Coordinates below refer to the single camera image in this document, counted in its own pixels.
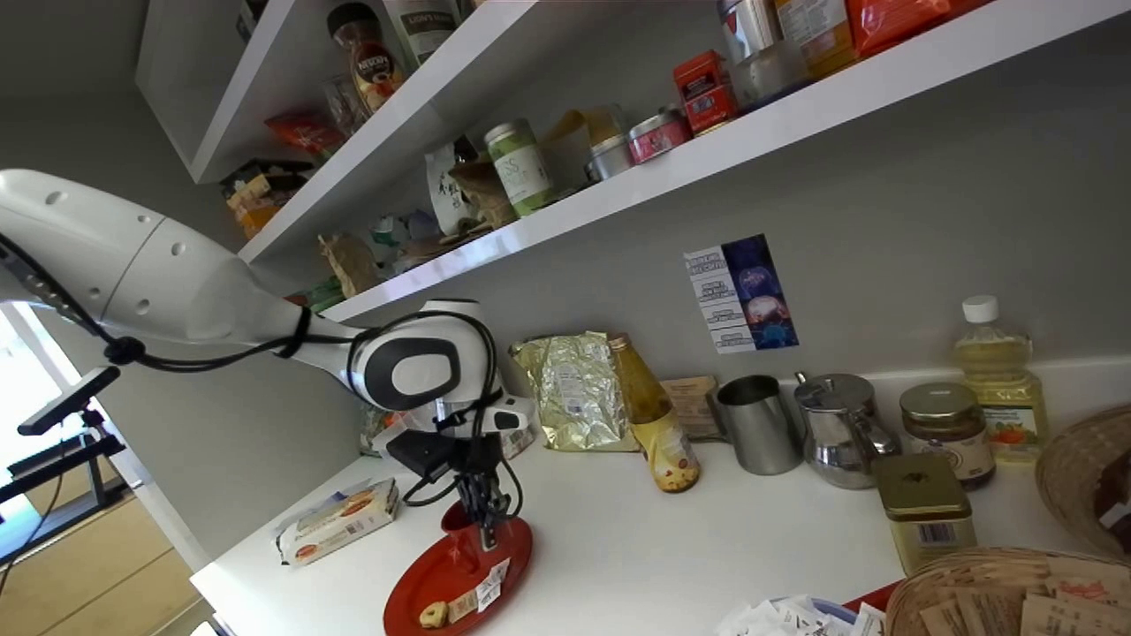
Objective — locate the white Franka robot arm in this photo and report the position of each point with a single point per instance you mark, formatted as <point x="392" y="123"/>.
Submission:
<point x="178" y="287"/>

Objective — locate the orange snack packet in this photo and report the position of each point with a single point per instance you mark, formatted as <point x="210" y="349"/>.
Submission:
<point x="902" y="18"/>

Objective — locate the steel cup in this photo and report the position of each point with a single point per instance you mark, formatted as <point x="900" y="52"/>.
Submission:
<point x="761" y="425"/>

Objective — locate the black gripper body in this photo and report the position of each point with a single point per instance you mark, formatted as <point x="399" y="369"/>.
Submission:
<point x="472" y="456"/>

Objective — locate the red snack box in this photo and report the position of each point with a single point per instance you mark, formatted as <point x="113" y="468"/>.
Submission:
<point x="704" y="91"/>

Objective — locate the gold lid glass jar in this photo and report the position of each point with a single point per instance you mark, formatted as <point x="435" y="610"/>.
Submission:
<point x="947" y="432"/>

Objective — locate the white shelf board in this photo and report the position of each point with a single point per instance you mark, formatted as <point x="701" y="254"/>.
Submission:
<point x="356" y="82"/>
<point x="729" y="153"/>

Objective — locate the round cookie on plate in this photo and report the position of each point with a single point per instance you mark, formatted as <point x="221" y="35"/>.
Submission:
<point x="432" y="617"/>

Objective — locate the white sachet pile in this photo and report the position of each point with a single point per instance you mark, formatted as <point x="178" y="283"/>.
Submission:
<point x="807" y="617"/>

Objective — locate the pink lid round tin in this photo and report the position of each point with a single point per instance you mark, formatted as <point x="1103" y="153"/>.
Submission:
<point x="656" y="136"/>

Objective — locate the blue and white wall sticker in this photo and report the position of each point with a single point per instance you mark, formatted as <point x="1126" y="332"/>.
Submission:
<point x="742" y="295"/>

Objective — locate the white butter box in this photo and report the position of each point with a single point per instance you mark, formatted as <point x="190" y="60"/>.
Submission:
<point x="337" y="522"/>

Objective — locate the gold foil bag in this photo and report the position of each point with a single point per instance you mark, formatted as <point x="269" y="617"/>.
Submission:
<point x="576" y="390"/>

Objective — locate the brown flat packet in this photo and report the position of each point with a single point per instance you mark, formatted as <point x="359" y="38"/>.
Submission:
<point x="693" y="408"/>

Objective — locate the red rectangular tray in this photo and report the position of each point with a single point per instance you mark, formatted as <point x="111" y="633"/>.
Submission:
<point x="875" y="597"/>

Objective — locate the wicker basket with tea packets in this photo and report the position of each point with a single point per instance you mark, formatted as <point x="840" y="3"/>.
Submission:
<point x="1011" y="597"/>

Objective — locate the black tripod stand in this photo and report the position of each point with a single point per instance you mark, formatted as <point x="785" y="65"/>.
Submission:
<point x="57" y="454"/>

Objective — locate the gold tin box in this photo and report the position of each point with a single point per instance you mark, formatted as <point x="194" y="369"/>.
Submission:
<point x="924" y="515"/>

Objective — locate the yellowish glass jar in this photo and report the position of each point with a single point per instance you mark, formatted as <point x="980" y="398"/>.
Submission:
<point x="573" y="148"/>

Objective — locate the white upper shelf board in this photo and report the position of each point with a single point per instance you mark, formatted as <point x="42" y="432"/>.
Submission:
<point x="356" y="82"/>

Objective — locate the green lid white jar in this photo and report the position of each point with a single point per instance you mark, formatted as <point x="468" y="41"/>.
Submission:
<point x="520" y="169"/>

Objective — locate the yellow bottle with label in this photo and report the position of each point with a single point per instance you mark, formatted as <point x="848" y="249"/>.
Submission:
<point x="659" y="425"/>

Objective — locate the clear oil bottle white cap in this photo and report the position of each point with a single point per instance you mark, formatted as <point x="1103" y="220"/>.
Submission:
<point x="998" y="380"/>

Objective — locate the red round plate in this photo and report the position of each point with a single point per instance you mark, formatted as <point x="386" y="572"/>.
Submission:
<point x="452" y="578"/>

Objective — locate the white printed card pouch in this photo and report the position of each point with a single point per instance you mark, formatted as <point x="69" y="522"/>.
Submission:
<point x="448" y="189"/>

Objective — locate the silver can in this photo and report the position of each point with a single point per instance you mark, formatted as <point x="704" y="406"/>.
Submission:
<point x="755" y="52"/>

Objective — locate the white lower shelf board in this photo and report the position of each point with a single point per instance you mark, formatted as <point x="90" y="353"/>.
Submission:
<point x="729" y="153"/>

